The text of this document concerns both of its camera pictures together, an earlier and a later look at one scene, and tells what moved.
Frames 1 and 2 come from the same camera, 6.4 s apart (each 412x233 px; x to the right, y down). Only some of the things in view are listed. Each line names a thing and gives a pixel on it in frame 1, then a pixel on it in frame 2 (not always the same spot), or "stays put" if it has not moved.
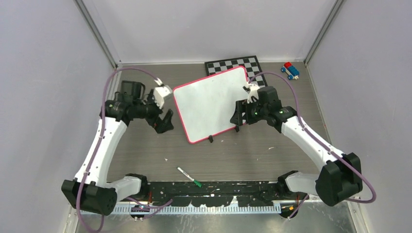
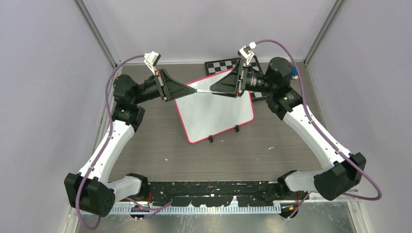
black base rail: [213, 193] stays put
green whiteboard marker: [197, 183] -> [203, 91]
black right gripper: [237, 117] -> [228, 85]
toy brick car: [291, 71] stays put
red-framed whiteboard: [206, 105] stays put
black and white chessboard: [251, 63] stays put
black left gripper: [160, 125] -> [169, 88]
